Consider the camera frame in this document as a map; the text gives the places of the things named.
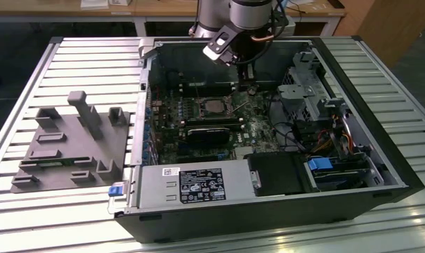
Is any metal socket cover frame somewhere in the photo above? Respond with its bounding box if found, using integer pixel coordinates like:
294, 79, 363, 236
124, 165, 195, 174
198, 96, 236, 116

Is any silver square CPU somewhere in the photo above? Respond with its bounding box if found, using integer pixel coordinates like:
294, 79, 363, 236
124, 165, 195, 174
203, 100, 230, 113

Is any black-clip RAM slot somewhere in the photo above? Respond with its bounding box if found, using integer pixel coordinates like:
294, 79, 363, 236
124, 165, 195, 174
182, 84, 235, 89

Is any CPU socket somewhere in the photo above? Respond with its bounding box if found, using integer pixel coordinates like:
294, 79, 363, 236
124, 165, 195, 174
196, 96, 238, 118

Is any silver perforated drive cage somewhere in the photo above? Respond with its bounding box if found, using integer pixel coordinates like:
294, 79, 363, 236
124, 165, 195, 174
278, 51, 342, 122

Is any black RAM stick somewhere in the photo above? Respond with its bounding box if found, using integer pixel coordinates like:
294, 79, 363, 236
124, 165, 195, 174
186, 118, 240, 124
187, 121, 243, 129

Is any green motherboard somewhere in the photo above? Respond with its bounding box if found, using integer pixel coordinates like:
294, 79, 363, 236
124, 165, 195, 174
147, 79, 282, 166

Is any black graphics card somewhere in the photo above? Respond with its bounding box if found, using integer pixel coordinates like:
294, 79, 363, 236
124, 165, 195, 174
186, 127, 231, 148

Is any wooden cabinet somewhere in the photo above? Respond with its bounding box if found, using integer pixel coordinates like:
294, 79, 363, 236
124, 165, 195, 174
334, 0, 425, 69

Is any black plastic shroud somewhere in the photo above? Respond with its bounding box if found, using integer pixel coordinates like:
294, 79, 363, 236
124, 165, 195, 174
243, 152, 312, 198

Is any blue disk carrier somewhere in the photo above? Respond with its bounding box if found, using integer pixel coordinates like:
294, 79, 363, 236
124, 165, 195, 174
306, 157, 386, 192

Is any white paper box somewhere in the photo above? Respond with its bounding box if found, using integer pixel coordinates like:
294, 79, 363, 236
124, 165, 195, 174
80, 0, 108, 11

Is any silver power supply box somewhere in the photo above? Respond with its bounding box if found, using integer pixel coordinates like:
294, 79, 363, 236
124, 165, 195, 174
134, 159, 262, 210

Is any wooden desk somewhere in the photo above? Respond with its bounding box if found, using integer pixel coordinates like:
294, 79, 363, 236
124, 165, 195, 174
0, 0, 347, 37

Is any grey parts rack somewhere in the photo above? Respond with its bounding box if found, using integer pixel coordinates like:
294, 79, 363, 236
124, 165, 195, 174
8, 90, 135, 195

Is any blue plastic case latch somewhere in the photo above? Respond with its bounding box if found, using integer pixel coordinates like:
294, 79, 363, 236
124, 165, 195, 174
107, 186, 126, 198

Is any black PC case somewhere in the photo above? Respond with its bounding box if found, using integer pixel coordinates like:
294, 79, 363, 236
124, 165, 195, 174
108, 35, 425, 245

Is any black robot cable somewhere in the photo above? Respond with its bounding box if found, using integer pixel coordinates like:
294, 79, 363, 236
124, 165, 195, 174
239, 0, 290, 65

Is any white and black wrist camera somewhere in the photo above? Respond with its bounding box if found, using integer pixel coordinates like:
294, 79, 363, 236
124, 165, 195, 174
202, 25, 242, 66

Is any yellow power wire bundle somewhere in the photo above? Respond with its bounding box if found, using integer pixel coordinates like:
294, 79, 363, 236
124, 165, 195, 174
312, 113, 356, 156

